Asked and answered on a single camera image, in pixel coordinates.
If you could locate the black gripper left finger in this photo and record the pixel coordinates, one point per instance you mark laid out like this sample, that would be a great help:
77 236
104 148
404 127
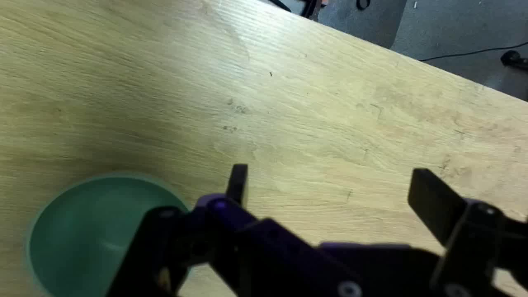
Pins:
236 183

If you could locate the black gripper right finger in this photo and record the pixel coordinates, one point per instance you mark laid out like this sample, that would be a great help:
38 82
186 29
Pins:
437 206

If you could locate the black chair base legs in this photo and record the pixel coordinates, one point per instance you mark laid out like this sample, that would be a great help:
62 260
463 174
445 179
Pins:
310 6

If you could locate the green bowl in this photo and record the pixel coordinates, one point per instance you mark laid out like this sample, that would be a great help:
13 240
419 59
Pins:
82 236

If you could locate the black caster wheel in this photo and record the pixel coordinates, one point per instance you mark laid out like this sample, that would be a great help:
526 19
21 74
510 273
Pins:
513 57

